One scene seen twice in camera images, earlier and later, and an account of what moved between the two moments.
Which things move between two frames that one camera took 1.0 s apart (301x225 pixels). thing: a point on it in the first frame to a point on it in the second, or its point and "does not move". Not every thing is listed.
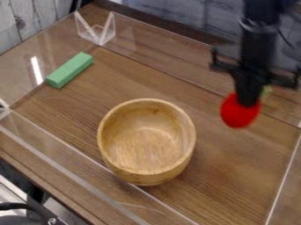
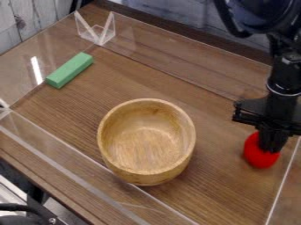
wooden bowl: [146, 138] does not move
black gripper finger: [247, 88] to [271, 139]
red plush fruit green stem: [237, 114] to [257, 155]
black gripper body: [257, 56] to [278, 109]
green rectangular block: [69, 69] does not move
